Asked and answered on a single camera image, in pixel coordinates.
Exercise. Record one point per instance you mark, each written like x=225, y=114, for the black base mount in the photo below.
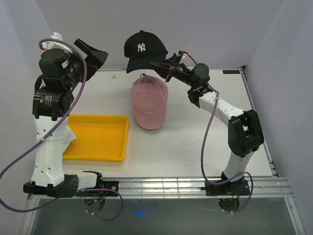
x=228, y=189
x=113, y=185

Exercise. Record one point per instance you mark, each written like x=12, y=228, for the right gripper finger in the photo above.
x=164, y=66
x=164, y=75

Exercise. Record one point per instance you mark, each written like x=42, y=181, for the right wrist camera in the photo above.
x=182, y=54

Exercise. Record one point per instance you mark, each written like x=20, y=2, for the white NY baseball cap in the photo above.
x=69, y=135

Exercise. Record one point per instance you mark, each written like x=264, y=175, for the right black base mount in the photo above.
x=228, y=189

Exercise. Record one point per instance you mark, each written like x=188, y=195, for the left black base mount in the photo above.
x=113, y=185

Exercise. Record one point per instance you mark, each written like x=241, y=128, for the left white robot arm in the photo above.
x=62, y=70

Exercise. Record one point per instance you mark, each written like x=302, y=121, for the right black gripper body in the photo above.
x=179, y=72

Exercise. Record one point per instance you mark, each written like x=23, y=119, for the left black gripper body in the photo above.
x=77, y=67

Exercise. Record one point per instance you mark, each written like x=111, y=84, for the pink baseball cap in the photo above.
x=148, y=96

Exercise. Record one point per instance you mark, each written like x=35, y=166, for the yellow plastic tray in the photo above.
x=98, y=138

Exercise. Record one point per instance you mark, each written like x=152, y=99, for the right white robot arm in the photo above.
x=244, y=130

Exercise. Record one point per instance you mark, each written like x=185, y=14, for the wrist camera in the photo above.
x=182, y=54
x=52, y=44

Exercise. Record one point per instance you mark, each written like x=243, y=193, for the aluminium front rail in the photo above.
x=179, y=188

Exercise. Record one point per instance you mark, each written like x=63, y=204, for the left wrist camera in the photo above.
x=52, y=44

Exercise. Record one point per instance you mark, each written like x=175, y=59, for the black NY baseball cap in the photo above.
x=143, y=48

